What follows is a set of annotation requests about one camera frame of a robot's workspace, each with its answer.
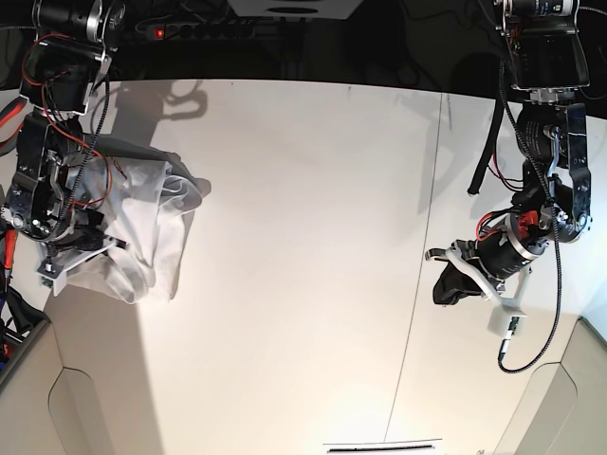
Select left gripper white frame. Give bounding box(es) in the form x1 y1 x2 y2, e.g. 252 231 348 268
425 212 554 309

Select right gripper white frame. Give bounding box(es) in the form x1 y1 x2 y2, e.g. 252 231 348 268
37 210 128 277

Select white t-shirt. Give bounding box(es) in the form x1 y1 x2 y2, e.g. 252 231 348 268
67 136 212 304

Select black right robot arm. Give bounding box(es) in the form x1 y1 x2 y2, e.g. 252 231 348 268
1 1 125 287

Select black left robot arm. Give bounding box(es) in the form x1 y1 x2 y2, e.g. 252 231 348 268
426 1 591 306

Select black bag at left edge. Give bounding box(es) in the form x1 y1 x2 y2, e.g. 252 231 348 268
1 286 50 345

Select white floor vent grille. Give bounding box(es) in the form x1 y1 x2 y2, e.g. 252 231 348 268
322 439 443 455

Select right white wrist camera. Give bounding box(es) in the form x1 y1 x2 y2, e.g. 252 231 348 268
40 273 67 297

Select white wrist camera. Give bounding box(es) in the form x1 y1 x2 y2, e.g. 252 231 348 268
487 305 527 338
40 273 67 297

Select red handled tool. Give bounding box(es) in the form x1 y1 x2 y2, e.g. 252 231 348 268
1 228 18 300

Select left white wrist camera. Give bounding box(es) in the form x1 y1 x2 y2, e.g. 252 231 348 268
487 305 527 338

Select black braided camera cable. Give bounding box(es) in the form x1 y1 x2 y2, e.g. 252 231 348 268
496 56 565 375

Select orange handled pliers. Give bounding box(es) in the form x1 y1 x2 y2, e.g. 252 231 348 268
0 97 28 157

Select white power strip red switch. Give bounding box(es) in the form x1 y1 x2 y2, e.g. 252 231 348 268
135 20 261 42

